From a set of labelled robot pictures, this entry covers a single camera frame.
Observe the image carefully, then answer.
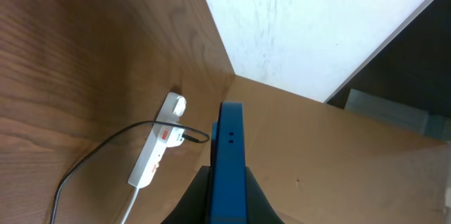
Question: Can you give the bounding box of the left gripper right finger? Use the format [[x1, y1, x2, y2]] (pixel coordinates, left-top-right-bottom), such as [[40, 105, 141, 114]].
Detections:
[[245, 167, 283, 224]]

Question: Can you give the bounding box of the white power strip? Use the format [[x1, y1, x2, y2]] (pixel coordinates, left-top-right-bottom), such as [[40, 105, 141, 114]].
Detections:
[[128, 92, 187, 189]]

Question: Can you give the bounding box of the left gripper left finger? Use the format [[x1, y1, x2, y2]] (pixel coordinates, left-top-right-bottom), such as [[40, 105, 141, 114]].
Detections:
[[161, 166, 211, 224]]

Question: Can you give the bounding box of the blue Galaxy smartphone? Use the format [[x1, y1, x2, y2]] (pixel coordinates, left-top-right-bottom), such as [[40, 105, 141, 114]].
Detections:
[[209, 101, 247, 223]]

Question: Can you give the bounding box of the black charging cable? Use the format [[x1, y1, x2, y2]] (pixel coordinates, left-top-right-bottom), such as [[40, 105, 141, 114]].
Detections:
[[49, 120, 211, 224]]

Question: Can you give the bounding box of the white charger plug adapter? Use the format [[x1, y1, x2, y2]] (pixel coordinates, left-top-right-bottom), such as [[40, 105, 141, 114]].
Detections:
[[166, 127, 185, 148]]

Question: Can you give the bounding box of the white power strip cord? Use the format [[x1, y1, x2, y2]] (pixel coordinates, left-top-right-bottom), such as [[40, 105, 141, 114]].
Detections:
[[120, 187, 141, 224]]

